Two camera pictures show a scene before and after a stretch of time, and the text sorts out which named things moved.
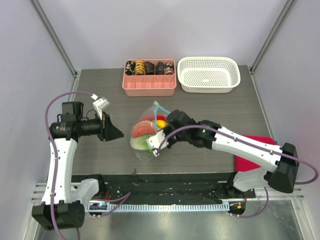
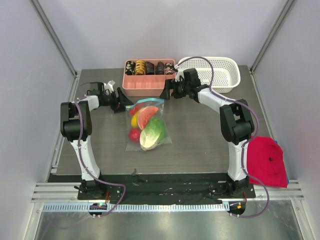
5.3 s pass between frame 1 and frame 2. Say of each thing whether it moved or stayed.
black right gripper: moved
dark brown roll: stayed
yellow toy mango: moved
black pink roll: stayed
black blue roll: stayed
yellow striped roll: stayed
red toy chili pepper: moved
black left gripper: moved
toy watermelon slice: moved
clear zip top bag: moved
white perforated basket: stayed
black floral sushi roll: stayed
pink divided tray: stayed
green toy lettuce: moved
